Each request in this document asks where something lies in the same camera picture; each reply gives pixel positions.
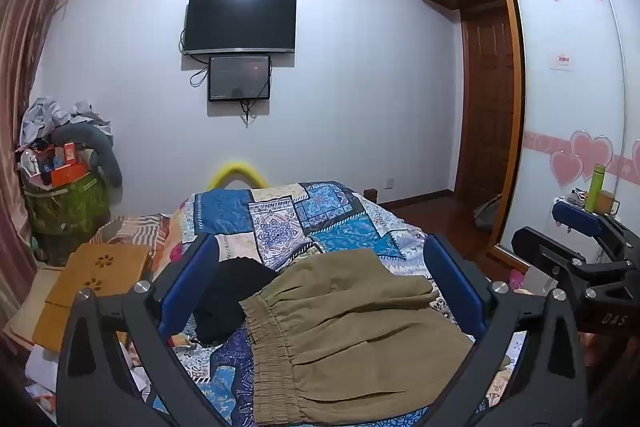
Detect brown wooden door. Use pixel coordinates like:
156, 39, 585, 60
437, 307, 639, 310
459, 14, 517, 208

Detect small wall-mounted monitor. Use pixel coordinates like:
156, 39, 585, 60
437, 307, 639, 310
208, 55, 272, 102

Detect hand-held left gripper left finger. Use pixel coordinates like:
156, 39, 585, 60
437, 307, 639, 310
56, 234, 222, 427

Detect wooden wardrobe with heart stickers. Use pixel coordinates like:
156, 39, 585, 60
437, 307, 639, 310
403, 0, 640, 278

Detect black garment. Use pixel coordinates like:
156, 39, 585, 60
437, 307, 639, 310
192, 257, 281, 347

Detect brown striped curtain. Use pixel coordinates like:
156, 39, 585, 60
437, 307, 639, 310
0, 0, 77, 388

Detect striped pillow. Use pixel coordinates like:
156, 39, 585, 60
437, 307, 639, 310
90, 213, 173, 258

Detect grey bag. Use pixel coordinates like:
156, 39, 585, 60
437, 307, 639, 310
472, 194, 504, 234

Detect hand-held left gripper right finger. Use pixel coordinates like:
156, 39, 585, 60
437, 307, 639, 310
424, 233, 589, 427

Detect orange box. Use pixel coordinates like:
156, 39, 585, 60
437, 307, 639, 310
31, 142, 91, 188

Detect wooden lap desk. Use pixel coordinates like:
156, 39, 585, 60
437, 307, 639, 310
32, 243, 152, 353

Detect pile of grey clothes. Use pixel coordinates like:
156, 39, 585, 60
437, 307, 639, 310
19, 96, 124, 188

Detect green bottle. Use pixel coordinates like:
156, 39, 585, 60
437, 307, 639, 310
586, 164, 606, 212

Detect blue patchwork blanket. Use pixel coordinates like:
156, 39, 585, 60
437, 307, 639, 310
127, 181, 523, 427

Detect brown cup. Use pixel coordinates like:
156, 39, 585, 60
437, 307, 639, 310
598, 190, 621, 215

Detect green laundry basket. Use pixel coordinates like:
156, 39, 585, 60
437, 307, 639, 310
22, 172, 112, 264

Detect yellow curved tube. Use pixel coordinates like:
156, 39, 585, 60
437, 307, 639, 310
207, 160, 269, 190

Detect khaki pants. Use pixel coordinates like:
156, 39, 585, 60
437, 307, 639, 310
239, 248, 476, 426

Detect wall-mounted black television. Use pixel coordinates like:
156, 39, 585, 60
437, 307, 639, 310
182, 0, 298, 56

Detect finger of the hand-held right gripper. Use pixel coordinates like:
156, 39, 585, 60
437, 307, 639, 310
511, 226, 598, 294
551, 201, 632, 260

